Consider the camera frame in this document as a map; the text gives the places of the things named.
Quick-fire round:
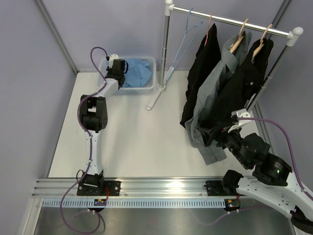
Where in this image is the aluminium mounting rail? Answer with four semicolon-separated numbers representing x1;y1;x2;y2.
31;177;269;198

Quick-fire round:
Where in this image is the grey shirt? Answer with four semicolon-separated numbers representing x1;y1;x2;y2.
184;31;252;165

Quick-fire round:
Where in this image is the black shirt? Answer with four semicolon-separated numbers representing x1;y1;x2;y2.
200;39;274;130
180;24;221;127

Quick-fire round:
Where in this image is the wooden hanger with grey shirt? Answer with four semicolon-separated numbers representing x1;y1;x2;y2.
229;18;249;53

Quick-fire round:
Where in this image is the blue wire hanger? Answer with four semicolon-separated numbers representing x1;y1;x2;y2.
164;8;203;83

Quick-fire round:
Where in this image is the white plastic basket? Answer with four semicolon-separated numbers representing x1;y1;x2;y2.
97;56;157;96

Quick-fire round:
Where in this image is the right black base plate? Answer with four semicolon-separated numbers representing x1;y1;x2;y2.
203;180;237;196

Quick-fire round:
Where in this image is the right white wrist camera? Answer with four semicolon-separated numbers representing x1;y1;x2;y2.
227;109;252;133

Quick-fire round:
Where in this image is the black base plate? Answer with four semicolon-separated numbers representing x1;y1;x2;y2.
76;180;121;196
203;180;237;196

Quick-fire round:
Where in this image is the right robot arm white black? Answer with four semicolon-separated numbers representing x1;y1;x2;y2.
210;129;313;234

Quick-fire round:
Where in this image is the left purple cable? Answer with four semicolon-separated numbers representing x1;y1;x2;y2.
59;46;111;233

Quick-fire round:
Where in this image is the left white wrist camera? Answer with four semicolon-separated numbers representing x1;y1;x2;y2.
105;54;119;68

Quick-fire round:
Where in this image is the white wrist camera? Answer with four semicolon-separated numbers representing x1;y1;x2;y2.
105;54;119;68
227;109;252;133

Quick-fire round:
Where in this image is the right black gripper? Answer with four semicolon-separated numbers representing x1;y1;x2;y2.
198;120;250;168

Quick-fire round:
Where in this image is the white slotted cable duct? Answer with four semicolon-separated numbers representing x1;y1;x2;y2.
42;198;225;209

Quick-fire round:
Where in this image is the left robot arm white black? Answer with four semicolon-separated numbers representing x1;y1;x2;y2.
77;59;128;196

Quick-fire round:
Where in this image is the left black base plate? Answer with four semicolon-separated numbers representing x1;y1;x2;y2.
76;180;121;196

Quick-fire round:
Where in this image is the metal clothes rack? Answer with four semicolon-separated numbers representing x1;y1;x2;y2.
146;0;304;112

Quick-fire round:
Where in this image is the pink wire hanger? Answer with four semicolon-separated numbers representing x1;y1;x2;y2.
204;12;213;46

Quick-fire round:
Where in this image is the wooden hanger with black shirt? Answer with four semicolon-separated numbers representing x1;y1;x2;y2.
251;24;273;63

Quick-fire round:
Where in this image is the black shirt on wooden hanger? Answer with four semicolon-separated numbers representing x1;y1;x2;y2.
200;39;274;130

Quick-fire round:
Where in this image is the light blue shirt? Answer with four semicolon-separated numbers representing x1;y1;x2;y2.
123;58;153;88

